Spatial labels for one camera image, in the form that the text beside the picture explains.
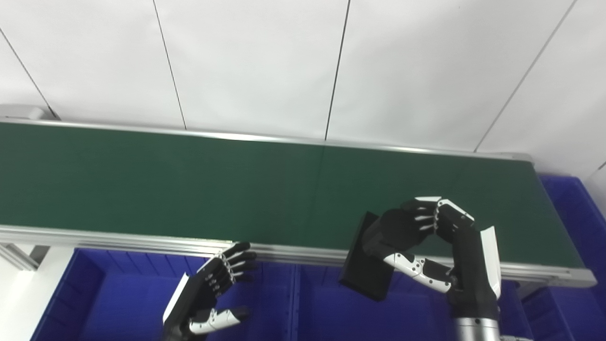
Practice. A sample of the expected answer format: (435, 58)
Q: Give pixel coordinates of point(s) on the blue plastic bin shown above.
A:
(402, 317)
(577, 246)
(118, 303)

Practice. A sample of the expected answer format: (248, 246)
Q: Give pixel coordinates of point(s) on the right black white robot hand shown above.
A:
(473, 270)

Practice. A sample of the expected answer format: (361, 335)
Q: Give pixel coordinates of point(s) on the green conveyor belt aluminium frame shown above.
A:
(189, 184)

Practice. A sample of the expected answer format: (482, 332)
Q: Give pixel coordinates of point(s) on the aluminium conveyor leg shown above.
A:
(21, 255)

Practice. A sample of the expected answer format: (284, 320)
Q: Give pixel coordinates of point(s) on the black cylinder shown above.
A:
(367, 270)

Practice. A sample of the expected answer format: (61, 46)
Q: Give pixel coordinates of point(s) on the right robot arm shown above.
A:
(476, 330)

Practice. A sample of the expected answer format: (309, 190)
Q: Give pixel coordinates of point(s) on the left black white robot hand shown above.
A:
(196, 293)

